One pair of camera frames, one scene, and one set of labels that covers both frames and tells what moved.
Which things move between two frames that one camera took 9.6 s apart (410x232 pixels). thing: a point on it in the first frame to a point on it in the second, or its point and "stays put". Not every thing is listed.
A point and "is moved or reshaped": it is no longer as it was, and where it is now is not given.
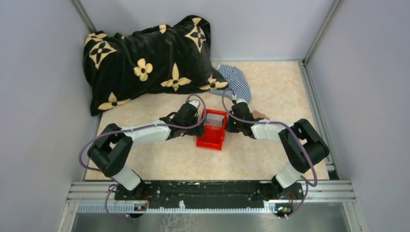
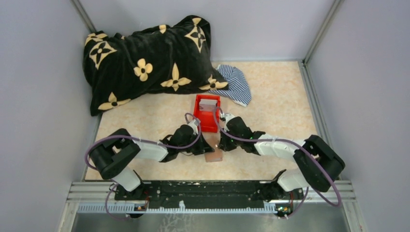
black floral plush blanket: [164, 58] stays put
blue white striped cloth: [238, 87] stays put
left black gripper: [198, 131] to [203, 146]
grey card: [215, 120] to [207, 105]
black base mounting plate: [210, 194] stays put
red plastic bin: [213, 136] is moved or reshaped
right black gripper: [229, 127] to [224, 146]
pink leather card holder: [256, 114] to [216, 155]
